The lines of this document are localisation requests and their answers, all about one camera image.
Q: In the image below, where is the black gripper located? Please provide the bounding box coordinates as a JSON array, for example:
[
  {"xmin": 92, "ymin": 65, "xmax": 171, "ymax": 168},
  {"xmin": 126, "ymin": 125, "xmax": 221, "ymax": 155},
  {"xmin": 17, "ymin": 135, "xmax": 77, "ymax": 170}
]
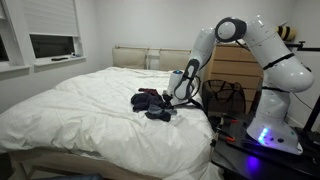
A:
[{"xmin": 162, "ymin": 94, "xmax": 173, "ymax": 105}]

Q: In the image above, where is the grey sock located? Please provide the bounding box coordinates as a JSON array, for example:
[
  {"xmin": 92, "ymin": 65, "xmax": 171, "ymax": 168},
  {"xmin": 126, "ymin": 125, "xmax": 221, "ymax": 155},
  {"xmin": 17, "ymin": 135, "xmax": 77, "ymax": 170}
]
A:
[{"xmin": 148, "ymin": 104, "xmax": 177, "ymax": 115}]

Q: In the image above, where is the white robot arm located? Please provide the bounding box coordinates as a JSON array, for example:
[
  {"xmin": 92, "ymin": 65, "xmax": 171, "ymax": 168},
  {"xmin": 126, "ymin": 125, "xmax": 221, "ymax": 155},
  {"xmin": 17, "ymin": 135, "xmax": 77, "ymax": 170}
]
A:
[{"xmin": 167, "ymin": 16, "xmax": 314, "ymax": 155}]

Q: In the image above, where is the black sock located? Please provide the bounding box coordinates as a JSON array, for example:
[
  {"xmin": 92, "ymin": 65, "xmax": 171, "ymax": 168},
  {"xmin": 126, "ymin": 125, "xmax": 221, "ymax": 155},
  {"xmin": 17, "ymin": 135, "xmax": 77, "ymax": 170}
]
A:
[{"xmin": 145, "ymin": 112, "xmax": 171, "ymax": 122}]

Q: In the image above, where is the black mesh laundry bag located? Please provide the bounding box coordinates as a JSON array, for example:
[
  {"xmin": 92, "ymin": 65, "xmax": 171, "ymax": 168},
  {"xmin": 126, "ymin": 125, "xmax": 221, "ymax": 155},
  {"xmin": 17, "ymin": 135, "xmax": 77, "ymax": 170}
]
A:
[{"xmin": 202, "ymin": 80, "xmax": 246, "ymax": 113}]

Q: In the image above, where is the maroon garment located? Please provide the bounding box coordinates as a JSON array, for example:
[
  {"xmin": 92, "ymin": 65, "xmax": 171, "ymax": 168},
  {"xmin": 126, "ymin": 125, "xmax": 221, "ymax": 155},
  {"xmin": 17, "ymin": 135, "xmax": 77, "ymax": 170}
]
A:
[{"xmin": 138, "ymin": 88, "xmax": 159, "ymax": 95}]

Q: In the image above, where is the dark navy garment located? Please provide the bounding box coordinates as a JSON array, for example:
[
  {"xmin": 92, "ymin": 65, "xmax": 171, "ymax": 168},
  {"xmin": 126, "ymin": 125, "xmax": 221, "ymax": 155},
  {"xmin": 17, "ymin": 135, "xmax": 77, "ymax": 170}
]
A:
[{"xmin": 131, "ymin": 93, "xmax": 165, "ymax": 112}]

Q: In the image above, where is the beige padded headboard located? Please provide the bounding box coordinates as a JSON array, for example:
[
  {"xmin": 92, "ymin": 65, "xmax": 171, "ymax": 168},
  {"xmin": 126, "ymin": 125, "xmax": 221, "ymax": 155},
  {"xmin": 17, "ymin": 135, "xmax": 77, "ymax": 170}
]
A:
[{"xmin": 112, "ymin": 46, "xmax": 191, "ymax": 71}]

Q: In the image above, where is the white duvet bed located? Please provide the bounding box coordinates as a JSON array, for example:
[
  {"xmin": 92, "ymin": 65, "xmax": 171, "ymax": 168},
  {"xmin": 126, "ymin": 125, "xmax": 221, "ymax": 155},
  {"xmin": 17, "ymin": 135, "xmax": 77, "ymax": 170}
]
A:
[{"xmin": 0, "ymin": 67, "xmax": 221, "ymax": 180}]

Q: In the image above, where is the wooden dresser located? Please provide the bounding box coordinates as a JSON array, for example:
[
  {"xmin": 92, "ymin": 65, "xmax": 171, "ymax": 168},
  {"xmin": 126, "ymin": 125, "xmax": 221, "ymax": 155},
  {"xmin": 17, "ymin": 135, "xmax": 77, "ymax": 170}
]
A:
[{"xmin": 204, "ymin": 44, "xmax": 262, "ymax": 112}]

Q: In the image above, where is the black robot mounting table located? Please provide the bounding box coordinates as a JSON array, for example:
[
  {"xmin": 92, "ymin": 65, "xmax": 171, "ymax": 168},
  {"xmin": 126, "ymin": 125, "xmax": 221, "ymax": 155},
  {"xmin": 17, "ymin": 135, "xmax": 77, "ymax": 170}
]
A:
[{"xmin": 209, "ymin": 114, "xmax": 320, "ymax": 180}]

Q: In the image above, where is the black remote on sill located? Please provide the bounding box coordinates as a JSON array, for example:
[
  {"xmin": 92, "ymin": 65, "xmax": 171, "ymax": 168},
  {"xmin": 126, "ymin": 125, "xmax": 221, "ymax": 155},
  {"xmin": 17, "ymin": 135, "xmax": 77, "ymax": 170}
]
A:
[{"xmin": 51, "ymin": 57, "xmax": 69, "ymax": 61}]

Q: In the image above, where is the yellow black striped plush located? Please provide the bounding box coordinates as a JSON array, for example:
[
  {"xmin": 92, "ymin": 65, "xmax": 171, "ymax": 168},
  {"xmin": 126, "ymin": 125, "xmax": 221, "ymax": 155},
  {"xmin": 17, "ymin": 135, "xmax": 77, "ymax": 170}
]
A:
[{"xmin": 276, "ymin": 26, "xmax": 296, "ymax": 41}]

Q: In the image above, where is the white window blind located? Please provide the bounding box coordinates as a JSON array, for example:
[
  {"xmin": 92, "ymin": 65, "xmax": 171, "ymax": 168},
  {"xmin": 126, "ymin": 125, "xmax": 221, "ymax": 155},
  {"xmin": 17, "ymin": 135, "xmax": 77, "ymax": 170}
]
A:
[{"xmin": 23, "ymin": 0, "xmax": 79, "ymax": 37}]

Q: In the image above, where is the orange-handled clamp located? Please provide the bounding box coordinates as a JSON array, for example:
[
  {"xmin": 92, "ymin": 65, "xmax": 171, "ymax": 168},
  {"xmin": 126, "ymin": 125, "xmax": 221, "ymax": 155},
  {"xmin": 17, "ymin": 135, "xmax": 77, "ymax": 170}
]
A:
[
  {"xmin": 216, "ymin": 128, "xmax": 235, "ymax": 142},
  {"xmin": 221, "ymin": 115, "xmax": 238, "ymax": 125}
]

